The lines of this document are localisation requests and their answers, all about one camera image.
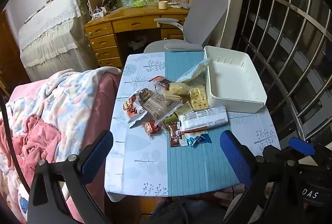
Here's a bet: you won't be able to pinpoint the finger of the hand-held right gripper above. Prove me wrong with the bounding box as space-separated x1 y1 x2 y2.
288 137 317 156
262 145 289 162

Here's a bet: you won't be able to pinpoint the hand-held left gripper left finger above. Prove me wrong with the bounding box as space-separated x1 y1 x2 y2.
27 130 115 224

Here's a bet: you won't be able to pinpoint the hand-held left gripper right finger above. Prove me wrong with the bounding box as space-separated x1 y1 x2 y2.
219 130 303 224

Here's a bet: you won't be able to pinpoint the small blue snack packet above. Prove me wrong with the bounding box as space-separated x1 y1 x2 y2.
187 134 212 148

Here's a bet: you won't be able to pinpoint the clear yellow cracker packet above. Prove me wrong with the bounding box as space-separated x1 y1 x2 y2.
189 85 209 111

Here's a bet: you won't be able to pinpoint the clear dark dried-fruit packet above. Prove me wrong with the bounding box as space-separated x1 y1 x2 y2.
137 87 157 103

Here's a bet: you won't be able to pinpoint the brown-labelled clear snack packet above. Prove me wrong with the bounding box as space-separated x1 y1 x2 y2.
142 93 182 125

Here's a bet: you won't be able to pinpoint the white plastic bin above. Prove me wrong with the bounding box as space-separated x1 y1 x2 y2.
203 45 267 114

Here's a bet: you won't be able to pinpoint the beige bread packet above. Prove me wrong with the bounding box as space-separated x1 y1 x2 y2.
168 81 191 96

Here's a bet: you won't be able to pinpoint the light blue snack packet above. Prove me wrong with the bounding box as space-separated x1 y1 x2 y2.
176 58 211 83

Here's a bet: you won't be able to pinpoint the long white snack packet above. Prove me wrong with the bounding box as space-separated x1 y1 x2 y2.
179 106 229 134

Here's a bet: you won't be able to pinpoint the red and white snack packet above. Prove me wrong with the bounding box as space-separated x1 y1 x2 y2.
122 93 148 129

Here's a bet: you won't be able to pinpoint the small red snack packet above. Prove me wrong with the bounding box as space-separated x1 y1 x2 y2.
142 120 162 136

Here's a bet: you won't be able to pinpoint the pastel floral blanket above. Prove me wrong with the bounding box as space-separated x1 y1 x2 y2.
0 69 122 224

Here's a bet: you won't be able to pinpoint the brown drink sachet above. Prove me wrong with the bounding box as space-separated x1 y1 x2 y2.
167 122 188 148

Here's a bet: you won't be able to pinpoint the rumpled pink cloth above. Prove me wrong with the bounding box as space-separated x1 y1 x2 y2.
0 115 61 176

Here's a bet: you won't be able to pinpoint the green snack packet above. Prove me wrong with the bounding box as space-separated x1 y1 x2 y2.
163 103 194 125

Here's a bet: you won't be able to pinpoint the beige wafer packet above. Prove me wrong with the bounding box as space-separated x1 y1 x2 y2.
162 91 183 104

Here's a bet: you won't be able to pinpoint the red-labelled clear date packet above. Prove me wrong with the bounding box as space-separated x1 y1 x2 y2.
148 76 172 90

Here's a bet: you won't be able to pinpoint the dark plastic bag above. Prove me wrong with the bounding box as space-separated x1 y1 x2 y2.
128 35 147 50

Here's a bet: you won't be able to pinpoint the metal window grille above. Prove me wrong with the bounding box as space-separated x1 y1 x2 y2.
233 0 332 142

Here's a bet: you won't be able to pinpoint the lace-covered cabinet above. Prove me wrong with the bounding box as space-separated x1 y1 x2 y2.
18 0 99 82

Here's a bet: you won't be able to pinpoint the wooden desk with drawers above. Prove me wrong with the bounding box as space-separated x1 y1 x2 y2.
84 2 194 68

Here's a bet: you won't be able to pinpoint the dark wooden wardrobe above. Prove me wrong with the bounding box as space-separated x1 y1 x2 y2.
0 10 32 95

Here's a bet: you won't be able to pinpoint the white power strip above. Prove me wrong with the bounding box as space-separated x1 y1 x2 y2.
92 6 107 18

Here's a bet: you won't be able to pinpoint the grey office chair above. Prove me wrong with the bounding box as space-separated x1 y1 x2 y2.
143 0 229 53

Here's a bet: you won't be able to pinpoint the dark floral pouch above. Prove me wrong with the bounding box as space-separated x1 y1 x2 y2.
101 0 122 13

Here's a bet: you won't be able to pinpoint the green plastic packets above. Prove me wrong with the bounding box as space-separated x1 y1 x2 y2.
122 0 159 8

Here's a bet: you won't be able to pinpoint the black cable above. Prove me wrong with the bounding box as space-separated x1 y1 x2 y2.
0 84 33 188

